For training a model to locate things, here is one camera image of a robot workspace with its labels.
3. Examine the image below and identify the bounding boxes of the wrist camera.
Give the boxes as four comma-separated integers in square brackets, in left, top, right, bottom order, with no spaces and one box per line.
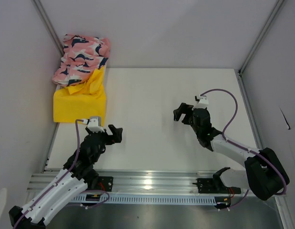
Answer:
[82,116,105,133]
[193,95,209,109]

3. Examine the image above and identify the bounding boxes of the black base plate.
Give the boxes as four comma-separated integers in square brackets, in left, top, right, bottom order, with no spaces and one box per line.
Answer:
[193,178,241,194]
[95,177,114,192]

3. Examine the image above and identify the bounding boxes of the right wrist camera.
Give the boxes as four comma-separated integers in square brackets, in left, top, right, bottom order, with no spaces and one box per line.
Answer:
[193,95,209,109]

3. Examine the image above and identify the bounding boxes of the pink patterned shorts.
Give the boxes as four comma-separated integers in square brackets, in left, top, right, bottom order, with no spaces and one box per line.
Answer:
[52,34,111,87]

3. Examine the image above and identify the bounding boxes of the right side table rail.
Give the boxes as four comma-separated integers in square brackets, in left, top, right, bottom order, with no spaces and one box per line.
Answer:
[234,70,264,148]

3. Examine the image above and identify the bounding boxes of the slotted cable duct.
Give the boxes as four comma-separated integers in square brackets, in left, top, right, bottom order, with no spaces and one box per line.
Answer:
[66,195,218,205]

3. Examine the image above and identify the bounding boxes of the yellow shorts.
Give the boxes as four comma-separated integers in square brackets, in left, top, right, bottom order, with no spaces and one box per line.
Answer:
[53,67,106,126]

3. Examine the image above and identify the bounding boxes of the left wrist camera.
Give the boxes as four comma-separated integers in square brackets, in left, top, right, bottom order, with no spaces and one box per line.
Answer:
[82,116,105,133]

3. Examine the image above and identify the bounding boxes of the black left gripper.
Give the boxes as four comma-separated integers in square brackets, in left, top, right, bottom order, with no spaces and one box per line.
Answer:
[86,124,122,163]

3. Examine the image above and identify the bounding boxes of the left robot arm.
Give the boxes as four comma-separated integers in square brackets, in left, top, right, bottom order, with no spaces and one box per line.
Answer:
[9,125,123,229]

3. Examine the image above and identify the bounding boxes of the aluminium mounting rail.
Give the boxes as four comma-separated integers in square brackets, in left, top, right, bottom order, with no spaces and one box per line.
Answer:
[27,169,286,194]

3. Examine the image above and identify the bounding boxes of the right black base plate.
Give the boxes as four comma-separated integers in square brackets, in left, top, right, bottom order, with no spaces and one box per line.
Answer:
[193,178,241,194]

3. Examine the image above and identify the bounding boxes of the corner frame post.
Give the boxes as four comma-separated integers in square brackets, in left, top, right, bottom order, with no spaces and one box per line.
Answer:
[238,0,287,76]
[31,0,64,57]

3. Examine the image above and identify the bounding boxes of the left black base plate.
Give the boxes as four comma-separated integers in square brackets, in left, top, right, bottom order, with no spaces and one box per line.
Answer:
[95,177,114,192]

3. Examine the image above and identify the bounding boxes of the left corner frame post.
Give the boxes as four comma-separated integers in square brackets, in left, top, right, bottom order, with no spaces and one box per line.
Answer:
[31,0,64,57]

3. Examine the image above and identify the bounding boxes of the right corner frame post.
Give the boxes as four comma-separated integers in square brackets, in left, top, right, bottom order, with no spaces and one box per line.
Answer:
[238,0,287,76]

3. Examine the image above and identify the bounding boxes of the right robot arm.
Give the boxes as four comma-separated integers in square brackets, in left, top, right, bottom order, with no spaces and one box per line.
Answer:
[173,103,290,200]

